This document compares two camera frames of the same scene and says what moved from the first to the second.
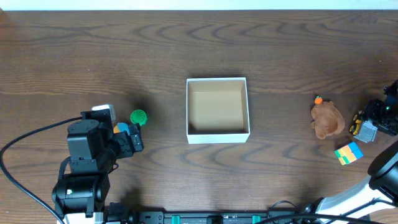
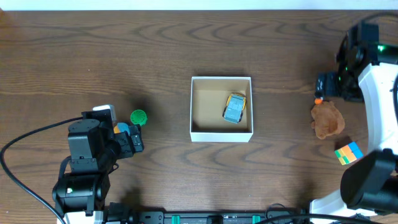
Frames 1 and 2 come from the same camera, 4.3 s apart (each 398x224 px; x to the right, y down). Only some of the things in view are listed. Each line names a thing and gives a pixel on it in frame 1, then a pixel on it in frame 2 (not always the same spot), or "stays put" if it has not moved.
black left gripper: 134,140 stays put
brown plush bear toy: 328,119 stays put
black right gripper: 372,112 to 325,86
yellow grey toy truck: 362,129 to 233,111
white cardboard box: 217,111 stays put
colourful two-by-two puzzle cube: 349,154 stays put
